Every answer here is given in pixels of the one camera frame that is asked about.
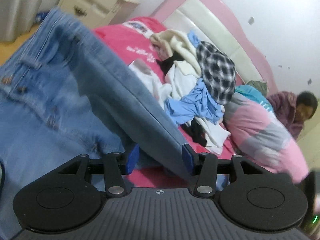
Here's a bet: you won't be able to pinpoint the blue bottle on floor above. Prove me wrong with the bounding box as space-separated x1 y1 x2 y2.
34 11 49 24

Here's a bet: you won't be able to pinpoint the grey curtain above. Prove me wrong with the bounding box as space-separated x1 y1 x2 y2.
0 0 52 43

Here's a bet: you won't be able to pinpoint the cream knit sweater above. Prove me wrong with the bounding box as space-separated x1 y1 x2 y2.
150 29 202 78

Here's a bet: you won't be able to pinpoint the light blue shirt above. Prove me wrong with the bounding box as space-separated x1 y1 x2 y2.
164 77 223 125

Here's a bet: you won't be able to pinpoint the teal printed cloth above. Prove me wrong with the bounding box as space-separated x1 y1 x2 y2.
235 85 274 113

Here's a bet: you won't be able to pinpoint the person in purple jacket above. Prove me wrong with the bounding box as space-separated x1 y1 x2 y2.
267 91 318 140

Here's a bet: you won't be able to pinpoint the pink grey floral duvet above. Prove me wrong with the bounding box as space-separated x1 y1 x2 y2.
223 92 309 183

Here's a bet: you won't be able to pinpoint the pink cream bed headboard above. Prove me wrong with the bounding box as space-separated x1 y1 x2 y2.
151 0 278 94

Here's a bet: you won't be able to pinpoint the blue denim jeans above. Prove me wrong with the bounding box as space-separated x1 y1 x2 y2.
1 9 193 239

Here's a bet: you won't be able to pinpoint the black white plaid shirt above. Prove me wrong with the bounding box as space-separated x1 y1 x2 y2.
196 41 236 105

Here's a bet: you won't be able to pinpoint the cream bedside nightstand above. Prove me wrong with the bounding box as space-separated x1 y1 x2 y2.
58 0 139 29

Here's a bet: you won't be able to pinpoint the black garment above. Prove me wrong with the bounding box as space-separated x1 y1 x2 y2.
156 52 208 147

